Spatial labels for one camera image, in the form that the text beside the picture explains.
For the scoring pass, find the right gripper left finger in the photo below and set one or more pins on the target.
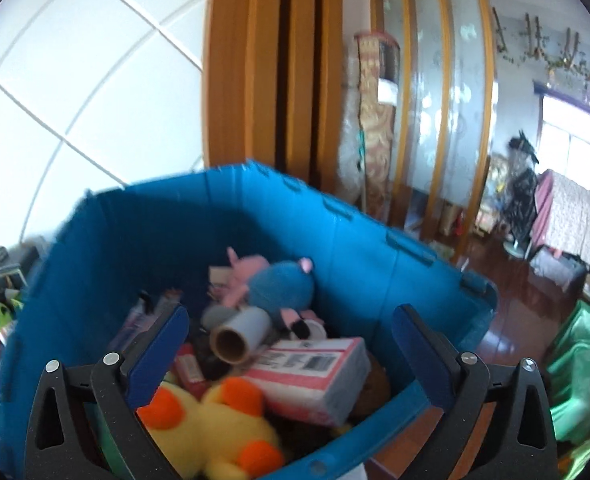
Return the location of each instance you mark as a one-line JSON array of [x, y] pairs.
[[59, 442]]

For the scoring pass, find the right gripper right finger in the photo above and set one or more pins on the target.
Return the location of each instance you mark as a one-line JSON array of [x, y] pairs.
[[519, 442]]

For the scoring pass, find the yellow duck green frog plush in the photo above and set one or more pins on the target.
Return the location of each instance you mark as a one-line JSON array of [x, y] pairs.
[[223, 435]]

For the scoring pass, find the pink white tissue pack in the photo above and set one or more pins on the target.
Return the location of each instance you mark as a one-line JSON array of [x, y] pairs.
[[313, 381]]

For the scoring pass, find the blue shirt pig plush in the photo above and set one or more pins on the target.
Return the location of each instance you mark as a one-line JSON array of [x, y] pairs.
[[284, 290]]

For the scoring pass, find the green plastic bag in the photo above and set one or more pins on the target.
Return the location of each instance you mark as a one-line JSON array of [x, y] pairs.
[[568, 367]]

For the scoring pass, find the red long box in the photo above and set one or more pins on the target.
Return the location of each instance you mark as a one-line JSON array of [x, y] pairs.
[[186, 368]]

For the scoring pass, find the black gift box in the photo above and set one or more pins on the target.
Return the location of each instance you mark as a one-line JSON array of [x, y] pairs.
[[16, 267]]

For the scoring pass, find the blue plastic storage crate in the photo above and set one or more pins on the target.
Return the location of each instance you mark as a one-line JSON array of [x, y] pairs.
[[168, 233]]

